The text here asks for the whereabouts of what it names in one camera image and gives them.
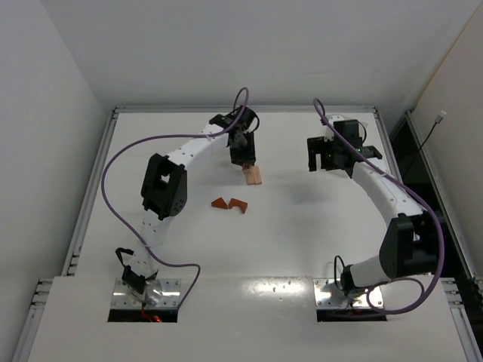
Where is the black wall cable with plug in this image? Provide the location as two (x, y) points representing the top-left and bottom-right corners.
(400, 110), (448, 178)

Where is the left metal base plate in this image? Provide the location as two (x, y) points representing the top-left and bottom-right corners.
(110, 278), (181, 310)

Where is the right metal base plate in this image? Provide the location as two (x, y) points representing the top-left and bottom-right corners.
(312, 278), (384, 311)

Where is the red-brown triangle block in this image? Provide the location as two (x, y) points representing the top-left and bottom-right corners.
(211, 198), (229, 210)

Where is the metal base plate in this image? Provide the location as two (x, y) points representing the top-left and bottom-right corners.
(312, 278), (384, 311)
(110, 278), (181, 310)

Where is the red-brown arch block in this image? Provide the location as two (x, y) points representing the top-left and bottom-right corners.
(228, 198), (248, 214)

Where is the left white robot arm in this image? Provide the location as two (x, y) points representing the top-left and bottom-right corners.
(116, 106), (260, 305)

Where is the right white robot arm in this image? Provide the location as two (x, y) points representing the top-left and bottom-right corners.
(306, 118), (445, 295)

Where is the light wood plank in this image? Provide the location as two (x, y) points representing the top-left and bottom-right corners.
(242, 165), (263, 186)

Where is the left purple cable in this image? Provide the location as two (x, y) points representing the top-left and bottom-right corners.
(101, 87), (202, 314)

